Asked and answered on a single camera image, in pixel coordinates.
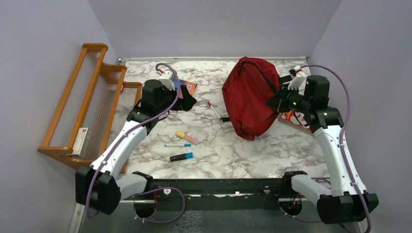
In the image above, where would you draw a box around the red backpack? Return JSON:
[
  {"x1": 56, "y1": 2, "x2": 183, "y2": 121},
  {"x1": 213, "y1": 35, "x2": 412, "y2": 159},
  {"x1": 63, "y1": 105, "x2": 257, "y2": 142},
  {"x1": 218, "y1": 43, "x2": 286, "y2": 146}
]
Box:
[{"x1": 222, "y1": 56, "x2": 292, "y2": 141}]

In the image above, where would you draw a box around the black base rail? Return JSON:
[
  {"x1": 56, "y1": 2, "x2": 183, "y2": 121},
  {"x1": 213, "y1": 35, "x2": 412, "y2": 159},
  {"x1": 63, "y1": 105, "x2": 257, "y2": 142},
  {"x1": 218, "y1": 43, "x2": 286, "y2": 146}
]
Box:
[{"x1": 121, "y1": 178, "x2": 304, "y2": 211}]

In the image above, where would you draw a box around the blue paperback book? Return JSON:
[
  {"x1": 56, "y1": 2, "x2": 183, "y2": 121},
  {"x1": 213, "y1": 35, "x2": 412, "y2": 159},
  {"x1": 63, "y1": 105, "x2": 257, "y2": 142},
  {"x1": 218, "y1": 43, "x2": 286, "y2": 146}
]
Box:
[{"x1": 173, "y1": 79, "x2": 197, "y2": 96}]

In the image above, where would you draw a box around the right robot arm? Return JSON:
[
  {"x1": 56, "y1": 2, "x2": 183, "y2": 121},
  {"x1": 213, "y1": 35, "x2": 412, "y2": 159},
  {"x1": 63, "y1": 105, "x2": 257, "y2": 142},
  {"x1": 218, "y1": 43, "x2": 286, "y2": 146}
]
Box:
[{"x1": 267, "y1": 75, "x2": 378, "y2": 224}]

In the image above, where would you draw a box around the blue white pen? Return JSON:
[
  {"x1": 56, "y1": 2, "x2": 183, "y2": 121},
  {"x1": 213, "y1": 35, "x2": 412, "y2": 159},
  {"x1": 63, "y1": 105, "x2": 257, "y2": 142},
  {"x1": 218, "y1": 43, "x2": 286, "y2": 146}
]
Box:
[{"x1": 164, "y1": 143, "x2": 191, "y2": 148}]

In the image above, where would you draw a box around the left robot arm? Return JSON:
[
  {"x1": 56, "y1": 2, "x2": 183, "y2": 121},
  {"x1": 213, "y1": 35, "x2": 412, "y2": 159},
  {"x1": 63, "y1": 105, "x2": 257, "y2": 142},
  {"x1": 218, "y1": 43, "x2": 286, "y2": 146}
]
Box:
[{"x1": 75, "y1": 79, "x2": 197, "y2": 215}]

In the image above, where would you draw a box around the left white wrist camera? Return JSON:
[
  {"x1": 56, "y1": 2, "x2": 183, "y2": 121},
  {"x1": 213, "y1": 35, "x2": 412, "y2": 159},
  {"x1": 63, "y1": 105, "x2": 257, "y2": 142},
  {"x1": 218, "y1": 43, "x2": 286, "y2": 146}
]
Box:
[{"x1": 158, "y1": 70, "x2": 176, "y2": 91}]

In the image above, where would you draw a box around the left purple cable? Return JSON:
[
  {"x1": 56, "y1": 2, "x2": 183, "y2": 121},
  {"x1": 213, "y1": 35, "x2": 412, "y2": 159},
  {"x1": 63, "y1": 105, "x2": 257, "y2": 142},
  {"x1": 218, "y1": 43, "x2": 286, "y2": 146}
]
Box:
[{"x1": 85, "y1": 63, "x2": 187, "y2": 224}]

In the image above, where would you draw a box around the wooden rack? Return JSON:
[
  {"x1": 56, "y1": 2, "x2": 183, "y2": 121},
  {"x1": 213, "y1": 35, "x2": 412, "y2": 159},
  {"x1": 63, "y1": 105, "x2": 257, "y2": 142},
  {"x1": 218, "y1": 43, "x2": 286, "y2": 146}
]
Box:
[{"x1": 37, "y1": 43, "x2": 142, "y2": 169}]

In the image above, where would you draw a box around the white red box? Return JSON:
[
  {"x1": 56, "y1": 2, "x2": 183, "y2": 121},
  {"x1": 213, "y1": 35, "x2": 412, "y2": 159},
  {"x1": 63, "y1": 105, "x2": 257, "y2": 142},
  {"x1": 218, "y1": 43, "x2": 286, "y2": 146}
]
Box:
[{"x1": 71, "y1": 128, "x2": 92, "y2": 157}]

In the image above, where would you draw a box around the yellow orange highlighter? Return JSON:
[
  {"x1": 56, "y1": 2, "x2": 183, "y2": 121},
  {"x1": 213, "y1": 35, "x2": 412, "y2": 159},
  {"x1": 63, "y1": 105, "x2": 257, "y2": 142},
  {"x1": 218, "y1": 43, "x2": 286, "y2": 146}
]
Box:
[{"x1": 175, "y1": 131, "x2": 198, "y2": 145}]

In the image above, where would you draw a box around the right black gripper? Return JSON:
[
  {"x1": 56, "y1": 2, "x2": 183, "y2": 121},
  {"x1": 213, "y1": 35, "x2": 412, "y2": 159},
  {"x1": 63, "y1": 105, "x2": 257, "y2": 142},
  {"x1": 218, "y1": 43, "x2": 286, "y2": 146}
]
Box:
[{"x1": 265, "y1": 84, "x2": 311, "y2": 114}]

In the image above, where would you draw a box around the red white pen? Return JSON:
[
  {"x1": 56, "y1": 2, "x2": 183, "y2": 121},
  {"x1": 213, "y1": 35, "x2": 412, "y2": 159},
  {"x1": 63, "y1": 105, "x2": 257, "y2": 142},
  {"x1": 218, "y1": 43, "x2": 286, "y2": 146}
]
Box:
[{"x1": 207, "y1": 101, "x2": 222, "y2": 120}]

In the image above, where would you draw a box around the black blue highlighter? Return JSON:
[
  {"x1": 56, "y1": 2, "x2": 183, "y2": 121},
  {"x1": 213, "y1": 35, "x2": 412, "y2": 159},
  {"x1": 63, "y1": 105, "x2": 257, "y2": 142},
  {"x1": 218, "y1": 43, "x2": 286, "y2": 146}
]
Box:
[{"x1": 170, "y1": 152, "x2": 193, "y2": 162}]

